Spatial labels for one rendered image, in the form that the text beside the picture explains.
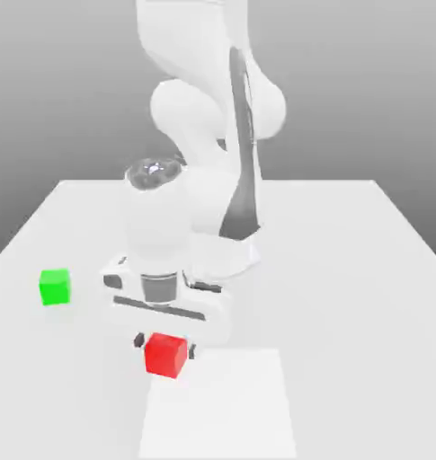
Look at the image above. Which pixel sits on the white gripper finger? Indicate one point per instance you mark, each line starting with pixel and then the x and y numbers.
pixel 139 340
pixel 191 351

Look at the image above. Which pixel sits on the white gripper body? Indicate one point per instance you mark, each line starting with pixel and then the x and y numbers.
pixel 210 325

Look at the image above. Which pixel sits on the small red cube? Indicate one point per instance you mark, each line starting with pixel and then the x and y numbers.
pixel 165 355

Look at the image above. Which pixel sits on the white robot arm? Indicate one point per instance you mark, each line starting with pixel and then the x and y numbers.
pixel 206 118

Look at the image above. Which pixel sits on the small green cube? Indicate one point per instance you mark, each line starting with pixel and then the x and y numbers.
pixel 54 286

